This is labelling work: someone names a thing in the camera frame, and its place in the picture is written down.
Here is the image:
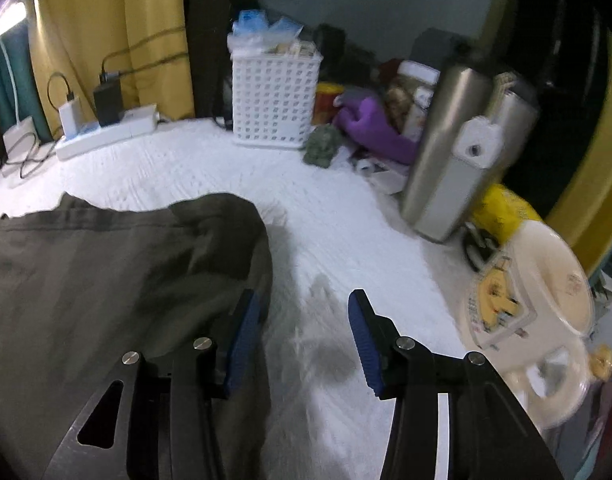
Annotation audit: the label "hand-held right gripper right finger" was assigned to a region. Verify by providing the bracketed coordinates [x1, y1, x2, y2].
[347, 288, 566, 480]

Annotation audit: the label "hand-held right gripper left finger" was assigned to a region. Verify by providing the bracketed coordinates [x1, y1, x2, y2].
[41, 287, 264, 480]

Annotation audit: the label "olive brown t-shirt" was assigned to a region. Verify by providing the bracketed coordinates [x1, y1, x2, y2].
[0, 192, 274, 480]

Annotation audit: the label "white quilted bed cover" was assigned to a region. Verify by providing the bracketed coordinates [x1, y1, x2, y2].
[0, 117, 486, 480]

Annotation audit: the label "stainless steel tumbler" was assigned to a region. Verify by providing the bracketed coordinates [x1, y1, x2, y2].
[401, 55, 539, 243]

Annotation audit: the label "cream cartoon mug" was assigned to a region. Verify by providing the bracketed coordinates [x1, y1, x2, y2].
[458, 220, 612, 428]

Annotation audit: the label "yellow plastic bag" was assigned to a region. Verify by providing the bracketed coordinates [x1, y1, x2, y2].
[470, 184, 544, 241]

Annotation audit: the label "small green toy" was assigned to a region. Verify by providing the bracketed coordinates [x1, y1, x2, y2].
[304, 125, 344, 168]

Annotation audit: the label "purple plush toy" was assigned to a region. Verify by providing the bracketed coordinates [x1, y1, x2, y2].
[332, 97, 421, 163]

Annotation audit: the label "white tag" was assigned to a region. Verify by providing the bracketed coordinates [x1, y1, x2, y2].
[453, 116, 504, 168]

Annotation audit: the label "small yellow container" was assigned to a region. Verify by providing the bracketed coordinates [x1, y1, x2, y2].
[316, 82, 344, 123]

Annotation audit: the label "white power strip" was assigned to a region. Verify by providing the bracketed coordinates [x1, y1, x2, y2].
[55, 105, 159, 162]

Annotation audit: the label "white plastic basket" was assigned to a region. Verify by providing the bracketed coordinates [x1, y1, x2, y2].
[227, 32, 323, 150]

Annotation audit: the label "yellow curtain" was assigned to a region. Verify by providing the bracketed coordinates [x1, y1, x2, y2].
[540, 35, 612, 273]
[28, 0, 194, 133]

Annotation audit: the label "jar with white lid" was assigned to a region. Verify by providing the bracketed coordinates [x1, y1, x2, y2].
[396, 60, 439, 141]

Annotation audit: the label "black charger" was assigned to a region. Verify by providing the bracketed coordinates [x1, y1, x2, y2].
[92, 80, 123, 127]

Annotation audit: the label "white charger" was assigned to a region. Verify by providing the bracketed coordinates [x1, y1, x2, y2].
[58, 101, 84, 136]

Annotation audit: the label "white desk lamp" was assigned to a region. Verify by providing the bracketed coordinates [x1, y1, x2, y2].
[0, 2, 39, 178]

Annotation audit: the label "blue packets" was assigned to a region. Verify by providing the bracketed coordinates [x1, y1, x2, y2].
[236, 10, 304, 43]

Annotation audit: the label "teal curtain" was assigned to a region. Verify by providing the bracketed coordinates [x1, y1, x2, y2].
[0, 25, 52, 141]

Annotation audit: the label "black window frame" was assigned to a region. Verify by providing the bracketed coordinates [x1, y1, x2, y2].
[183, 0, 249, 123]

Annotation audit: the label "black cable of white charger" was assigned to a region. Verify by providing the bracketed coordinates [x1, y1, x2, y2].
[6, 72, 77, 181]

